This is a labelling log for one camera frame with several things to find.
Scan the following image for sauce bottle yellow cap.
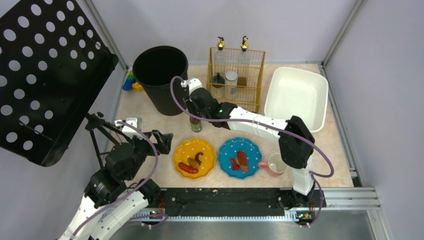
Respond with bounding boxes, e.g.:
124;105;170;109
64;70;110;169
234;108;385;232
189;116;203;133

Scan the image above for black lid glass shaker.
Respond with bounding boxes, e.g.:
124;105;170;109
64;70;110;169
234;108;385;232
211;72;225;99

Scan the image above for silver lid jar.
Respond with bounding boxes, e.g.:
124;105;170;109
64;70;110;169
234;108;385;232
224;71;238;99

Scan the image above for glass oil bottle clear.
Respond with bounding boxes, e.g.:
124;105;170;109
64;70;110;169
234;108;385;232
213;36;227;76

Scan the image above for glass oil bottle brown liquid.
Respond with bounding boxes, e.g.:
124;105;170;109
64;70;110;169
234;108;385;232
237;35;251;88

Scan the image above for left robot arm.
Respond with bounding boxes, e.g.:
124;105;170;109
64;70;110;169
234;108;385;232
60;127;173;240

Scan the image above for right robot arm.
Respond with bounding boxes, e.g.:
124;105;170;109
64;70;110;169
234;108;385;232
183;86;329;209

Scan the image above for yellow dotted plate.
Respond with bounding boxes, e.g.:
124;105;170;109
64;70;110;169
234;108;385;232
172;138;217;180

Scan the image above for red sausage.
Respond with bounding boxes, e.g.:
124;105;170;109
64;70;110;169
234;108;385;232
178;162;199;174

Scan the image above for brown food piece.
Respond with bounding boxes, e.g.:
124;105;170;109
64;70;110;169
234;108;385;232
187;158;199;169

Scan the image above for dark curved sausage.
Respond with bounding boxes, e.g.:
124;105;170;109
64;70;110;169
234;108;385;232
194;152;204;166

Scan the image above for blue dotted plate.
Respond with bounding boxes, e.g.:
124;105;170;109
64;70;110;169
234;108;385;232
217;137;263;180

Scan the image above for black ribbed trash bin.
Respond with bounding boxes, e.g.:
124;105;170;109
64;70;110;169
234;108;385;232
132;45;189;116

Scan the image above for black tripod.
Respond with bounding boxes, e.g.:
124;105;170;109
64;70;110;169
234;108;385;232
84;111;133;181

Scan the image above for colourful toy blocks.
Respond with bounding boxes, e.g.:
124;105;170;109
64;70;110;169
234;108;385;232
122;70;144;92

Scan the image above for red meat pieces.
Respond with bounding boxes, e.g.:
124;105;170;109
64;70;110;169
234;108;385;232
230;151;249;173

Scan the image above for white plastic tub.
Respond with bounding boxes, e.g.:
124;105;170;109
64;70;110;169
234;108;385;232
264;67;329;133

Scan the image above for pink mug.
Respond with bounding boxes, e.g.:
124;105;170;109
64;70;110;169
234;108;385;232
258;153;289;177

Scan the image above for black perforated stand panel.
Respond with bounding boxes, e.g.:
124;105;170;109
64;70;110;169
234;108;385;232
0;0;118;167

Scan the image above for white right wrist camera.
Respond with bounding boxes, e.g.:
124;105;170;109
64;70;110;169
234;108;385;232
180;77;203;96

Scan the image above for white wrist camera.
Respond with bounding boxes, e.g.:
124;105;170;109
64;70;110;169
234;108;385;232
180;77;203;96
114;117;143;139

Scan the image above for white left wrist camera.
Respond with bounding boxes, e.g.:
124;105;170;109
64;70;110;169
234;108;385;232
114;117;143;139

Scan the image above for gold wire basket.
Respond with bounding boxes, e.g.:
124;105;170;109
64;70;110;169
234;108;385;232
205;47;266;113

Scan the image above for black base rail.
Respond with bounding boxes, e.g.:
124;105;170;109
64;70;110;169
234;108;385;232
148;187;326;217

